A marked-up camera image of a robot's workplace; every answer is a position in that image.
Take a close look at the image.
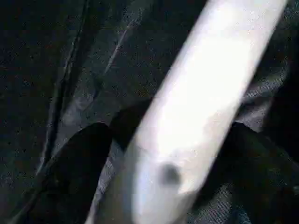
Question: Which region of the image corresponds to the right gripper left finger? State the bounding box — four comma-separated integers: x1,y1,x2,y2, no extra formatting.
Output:
9,122,113,224

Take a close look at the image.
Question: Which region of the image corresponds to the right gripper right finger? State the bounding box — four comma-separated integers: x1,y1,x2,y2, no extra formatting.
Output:
196,122,299,224

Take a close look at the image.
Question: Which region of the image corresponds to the white plastic table leg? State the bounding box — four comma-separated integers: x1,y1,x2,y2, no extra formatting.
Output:
86,0,288,224

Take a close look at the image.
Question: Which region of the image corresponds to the black work mat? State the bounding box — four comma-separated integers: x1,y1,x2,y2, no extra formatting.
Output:
0,0,299,224

